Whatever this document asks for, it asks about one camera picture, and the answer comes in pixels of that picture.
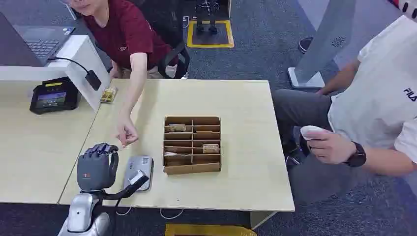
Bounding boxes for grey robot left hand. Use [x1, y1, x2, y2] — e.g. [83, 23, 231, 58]
[77, 143, 120, 193]

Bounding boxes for grey card reader device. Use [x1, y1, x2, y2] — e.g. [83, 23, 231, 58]
[123, 155, 154, 192]

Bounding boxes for person's right hand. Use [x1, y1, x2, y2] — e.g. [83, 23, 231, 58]
[116, 114, 140, 149]

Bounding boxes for person's hand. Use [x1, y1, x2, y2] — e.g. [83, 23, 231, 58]
[303, 129, 357, 166]
[116, 114, 140, 149]

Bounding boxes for yellow printed card pack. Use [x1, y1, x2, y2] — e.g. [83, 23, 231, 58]
[99, 86, 119, 104]

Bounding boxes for black payment terminal with screen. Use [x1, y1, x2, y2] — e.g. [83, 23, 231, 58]
[29, 77, 83, 116]

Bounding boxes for wooden compartment card box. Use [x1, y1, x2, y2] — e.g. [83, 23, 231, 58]
[162, 115, 222, 176]

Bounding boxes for white desk riser shelf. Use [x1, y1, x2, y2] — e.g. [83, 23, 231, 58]
[0, 34, 112, 114]

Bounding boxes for yellow box on floor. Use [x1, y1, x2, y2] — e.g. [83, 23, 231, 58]
[164, 223, 258, 236]

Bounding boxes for dark grey laptop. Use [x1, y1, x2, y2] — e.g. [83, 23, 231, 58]
[0, 11, 76, 68]

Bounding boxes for person in red shirt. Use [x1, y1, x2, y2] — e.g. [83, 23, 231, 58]
[60, 0, 179, 149]

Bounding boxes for black office chair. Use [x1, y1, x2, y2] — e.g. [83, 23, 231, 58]
[130, 0, 191, 80]

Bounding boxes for pale wooden table leg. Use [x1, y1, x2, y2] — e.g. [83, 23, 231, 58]
[249, 211, 278, 230]

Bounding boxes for yellow bordered floor mat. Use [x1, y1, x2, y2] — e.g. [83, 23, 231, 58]
[186, 20, 235, 49]

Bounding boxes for black robot legs on mat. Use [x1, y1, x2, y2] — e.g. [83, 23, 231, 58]
[194, 0, 221, 35]

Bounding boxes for white handheld controller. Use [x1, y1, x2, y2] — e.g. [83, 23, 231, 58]
[299, 125, 326, 142]

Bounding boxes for person's left hand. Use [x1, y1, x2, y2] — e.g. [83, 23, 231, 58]
[303, 129, 357, 166]

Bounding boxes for black wrist watch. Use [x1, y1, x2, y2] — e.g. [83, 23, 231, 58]
[343, 141, 368, 168]

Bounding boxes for grey standing panel with base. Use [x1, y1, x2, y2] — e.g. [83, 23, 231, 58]
[287, 0, 357, 90]

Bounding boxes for person in white shirt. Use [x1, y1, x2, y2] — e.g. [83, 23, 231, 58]
[272, 14, 417, 178]

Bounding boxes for red white spotted object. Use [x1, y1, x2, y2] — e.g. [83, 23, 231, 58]
[388, 0, 417, 22]

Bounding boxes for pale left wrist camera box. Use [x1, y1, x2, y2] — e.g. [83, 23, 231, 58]
[128, 171, 150, 187]

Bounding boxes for white cable under table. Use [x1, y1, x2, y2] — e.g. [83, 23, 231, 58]
[115, 205, 185, 221]

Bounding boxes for black power adapter with cable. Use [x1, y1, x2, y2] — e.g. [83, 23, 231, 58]
[48, 57, 103, 92]

